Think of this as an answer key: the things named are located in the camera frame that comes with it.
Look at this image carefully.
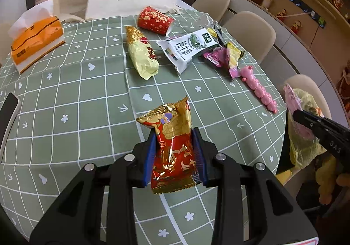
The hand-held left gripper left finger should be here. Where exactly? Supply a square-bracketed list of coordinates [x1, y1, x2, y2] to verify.
[30, 130, 159, 245]

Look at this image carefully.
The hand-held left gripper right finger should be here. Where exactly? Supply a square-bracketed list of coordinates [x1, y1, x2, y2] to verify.
[191, 127, 319, 245]

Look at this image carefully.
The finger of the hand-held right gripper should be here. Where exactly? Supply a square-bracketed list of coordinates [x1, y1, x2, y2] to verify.
[292, 109, 326, 140]

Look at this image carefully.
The red and gold snack packet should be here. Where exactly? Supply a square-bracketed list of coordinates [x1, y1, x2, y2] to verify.
[136, 96, 201, 195]

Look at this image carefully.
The yellow plastic bag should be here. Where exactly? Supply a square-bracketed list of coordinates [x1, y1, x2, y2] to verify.
[286, 88, 329, 167]

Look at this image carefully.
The pink snack packet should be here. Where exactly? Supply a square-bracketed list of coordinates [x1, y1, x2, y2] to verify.
[283, 83, 303, 115]

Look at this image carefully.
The black wrapper with gold ends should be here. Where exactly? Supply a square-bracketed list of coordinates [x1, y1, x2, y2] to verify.
[210, 21, 227, 48]

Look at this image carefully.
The person's right hand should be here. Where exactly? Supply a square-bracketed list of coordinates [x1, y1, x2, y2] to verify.
[315, 156, 350, 205]

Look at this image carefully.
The beige chair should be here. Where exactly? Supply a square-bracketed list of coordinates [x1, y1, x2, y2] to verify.
[282, 74, 331, 125]
[223, 11, 276, 63]
[191, 0, 231, 16]

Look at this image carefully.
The pink caterpillar toy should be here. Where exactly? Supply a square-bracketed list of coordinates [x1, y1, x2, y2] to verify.
[238, 66, 280, 114]

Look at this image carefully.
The green checked tablecloth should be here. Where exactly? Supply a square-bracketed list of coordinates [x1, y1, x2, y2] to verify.
[0, 5, 287, 245]

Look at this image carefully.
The yellow and pink wrapper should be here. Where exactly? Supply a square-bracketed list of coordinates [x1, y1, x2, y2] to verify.
[225, 42, 245, 79]

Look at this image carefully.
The white milk pouch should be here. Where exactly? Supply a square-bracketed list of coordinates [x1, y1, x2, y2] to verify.
[156, 29, 219, 75]

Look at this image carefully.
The red paper cup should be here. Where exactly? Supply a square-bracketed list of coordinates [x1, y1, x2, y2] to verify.
[137, 6, 175, 36]

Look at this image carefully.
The orange tissue box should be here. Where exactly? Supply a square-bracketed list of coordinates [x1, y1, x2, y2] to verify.
[8, 5, 65, 74]

